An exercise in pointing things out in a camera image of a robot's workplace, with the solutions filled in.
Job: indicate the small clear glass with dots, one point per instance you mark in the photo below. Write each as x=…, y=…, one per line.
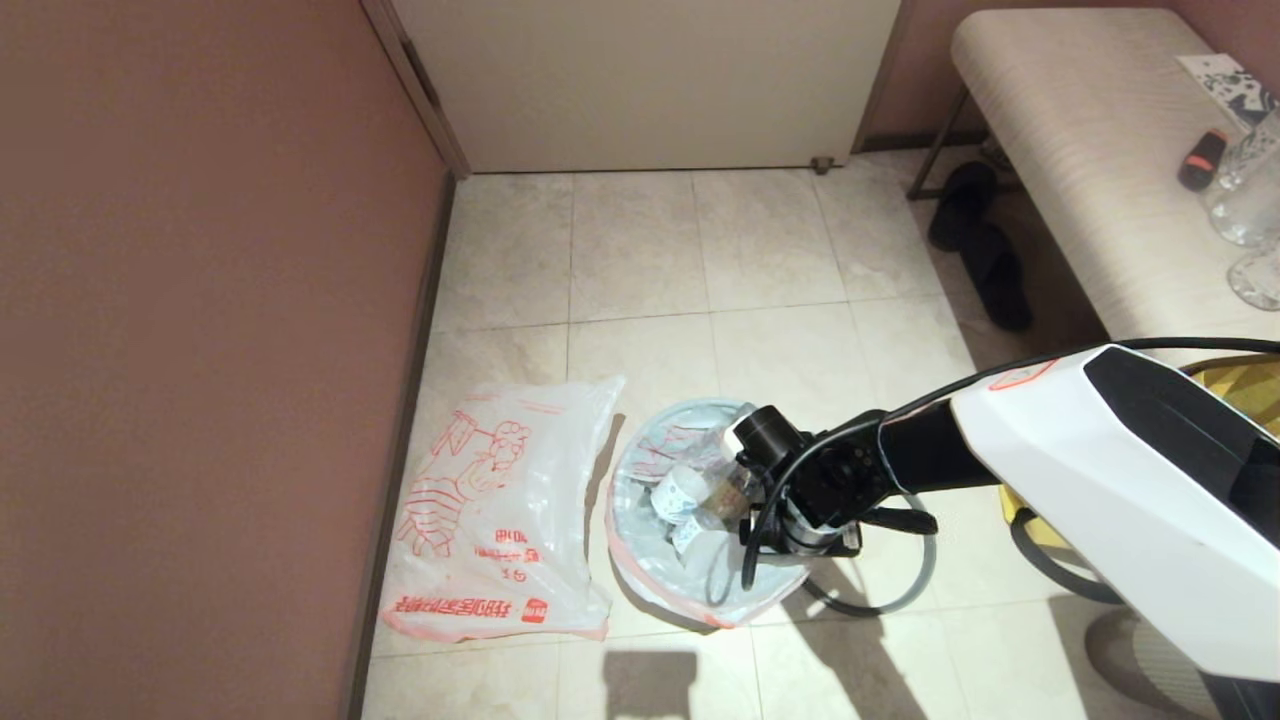
x=1258, y=275

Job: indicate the large clear glass jar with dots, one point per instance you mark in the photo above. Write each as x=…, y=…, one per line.
x=1248, y=195

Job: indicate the flat red printed plastic bag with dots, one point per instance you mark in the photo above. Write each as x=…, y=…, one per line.
x=480, y=520

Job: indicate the dark metal table leg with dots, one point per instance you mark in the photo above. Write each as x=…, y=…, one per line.
x=936, y=148

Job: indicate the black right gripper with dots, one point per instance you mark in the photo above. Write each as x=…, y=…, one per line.
x=830, y=480

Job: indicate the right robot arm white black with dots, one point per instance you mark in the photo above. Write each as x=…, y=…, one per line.
x=1100, y=500

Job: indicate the blue white booklet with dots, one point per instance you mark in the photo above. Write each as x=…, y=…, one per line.
x=1225, y=80

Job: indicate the white door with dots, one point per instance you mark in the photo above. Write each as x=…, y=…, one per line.
x=650, y=80

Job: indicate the yellow bag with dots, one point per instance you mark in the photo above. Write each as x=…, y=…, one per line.
x=1250, y=395

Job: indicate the clear bottle white blue label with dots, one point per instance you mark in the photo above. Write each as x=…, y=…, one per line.
x=680, y=492

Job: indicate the beige wood grain table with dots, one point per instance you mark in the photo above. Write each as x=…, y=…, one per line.
x=1090, y=170

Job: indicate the clear bottle yellow label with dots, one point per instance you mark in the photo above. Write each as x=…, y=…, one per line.
x=715, y=505

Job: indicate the white plastic bag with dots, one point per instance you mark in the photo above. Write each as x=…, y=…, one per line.
x=640, y=560

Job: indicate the grey ribbed round object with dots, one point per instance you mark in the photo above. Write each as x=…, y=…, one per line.
x=1150, y=680

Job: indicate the black slipper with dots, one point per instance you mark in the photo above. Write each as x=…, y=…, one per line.
x=962, y=205
x=1000, y=285

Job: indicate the black red small device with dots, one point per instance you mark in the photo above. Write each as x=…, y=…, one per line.
x=1200, y=160

